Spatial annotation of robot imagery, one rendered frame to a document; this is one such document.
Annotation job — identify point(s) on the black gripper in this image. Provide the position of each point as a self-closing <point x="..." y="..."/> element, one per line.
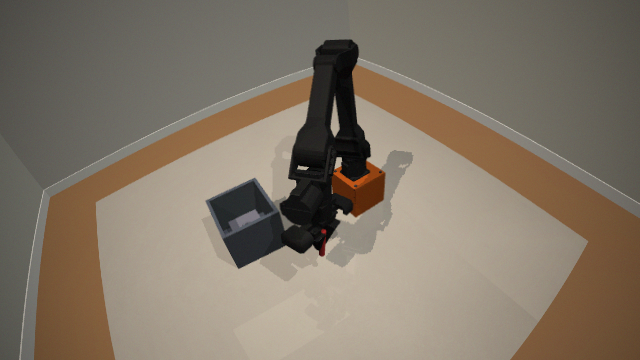
<point x="302" y="238"/>

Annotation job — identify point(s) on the dark red peg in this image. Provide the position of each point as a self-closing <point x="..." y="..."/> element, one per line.
<point x="322" y="250"/>

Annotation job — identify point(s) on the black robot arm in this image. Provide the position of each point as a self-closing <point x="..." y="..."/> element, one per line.
<point x="315" y="145"/>

